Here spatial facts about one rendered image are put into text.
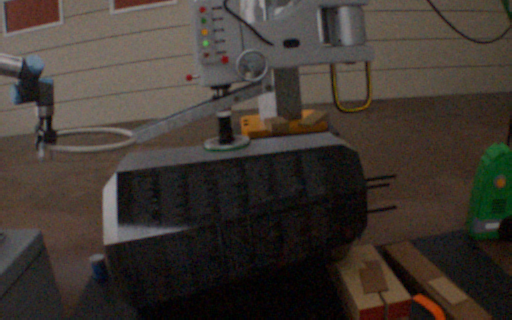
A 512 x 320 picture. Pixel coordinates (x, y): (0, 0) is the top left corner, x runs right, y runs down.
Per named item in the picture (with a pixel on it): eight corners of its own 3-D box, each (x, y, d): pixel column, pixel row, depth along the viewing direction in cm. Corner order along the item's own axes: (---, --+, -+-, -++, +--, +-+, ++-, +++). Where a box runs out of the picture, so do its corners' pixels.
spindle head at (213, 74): (268, 79, 247) (260, -8, 236) (282, 84, 226) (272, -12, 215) (196, 89, 239) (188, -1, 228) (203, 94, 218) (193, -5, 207)
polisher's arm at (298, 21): (360, 77, 258) (351, -12, 246) (380, 82, 237) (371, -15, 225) (222, 93, 242) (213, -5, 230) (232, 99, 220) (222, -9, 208)
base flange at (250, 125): (240, 122, 331) (240, 115, 330) (314, 115, 332) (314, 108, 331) (242, 139, 284) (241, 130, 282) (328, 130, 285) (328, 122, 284)
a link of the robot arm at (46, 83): (29, 78, 194) (47, 75, 202) (30, 106, 197) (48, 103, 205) (39, 78, 189) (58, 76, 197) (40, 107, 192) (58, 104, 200)
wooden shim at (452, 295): (426, 284, 226) (426, 281, 225) (442, 278, 227) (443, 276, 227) (451, 306, 202) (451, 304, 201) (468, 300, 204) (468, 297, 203)
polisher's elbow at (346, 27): (321, 46, 245) (318, 8, 240) (349, 43, 255) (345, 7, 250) (347, 46, 229) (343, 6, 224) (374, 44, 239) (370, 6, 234)
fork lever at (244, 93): (266, 86, 246) (262, 76, 245) (277, 90, 228) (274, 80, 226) (134, 138, 235) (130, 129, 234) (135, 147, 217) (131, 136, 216)
